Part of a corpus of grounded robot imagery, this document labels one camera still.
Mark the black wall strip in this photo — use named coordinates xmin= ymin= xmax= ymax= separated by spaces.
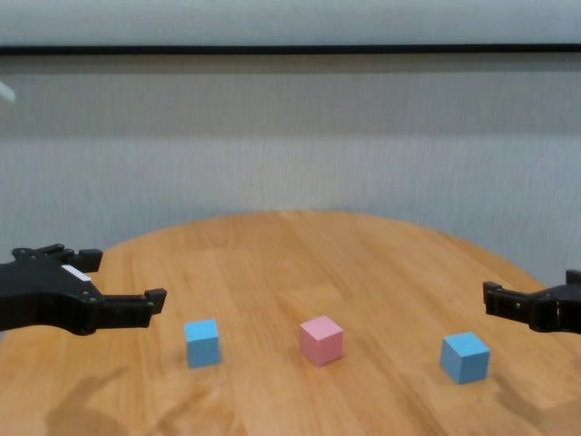
xmin=0 ymin=43 xmax=581 ymax=57

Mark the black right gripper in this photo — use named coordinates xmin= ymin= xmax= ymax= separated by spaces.
xmin=482 ymin=269 xmax=581 ymax=335

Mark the blue wooden cube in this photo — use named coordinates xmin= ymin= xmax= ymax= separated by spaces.
xmin=438 ymin=331 xmax=492 ymax=385
xmin=182 ymin=318 xmax=222 ymax=370

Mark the pink wooden cube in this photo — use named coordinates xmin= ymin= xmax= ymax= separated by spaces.
xmin=299 ymin=314 xmax=345 ymax=368

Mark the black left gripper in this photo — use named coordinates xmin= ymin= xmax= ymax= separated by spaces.
xmin=0 ymin=243 xmax=168 ymax=338

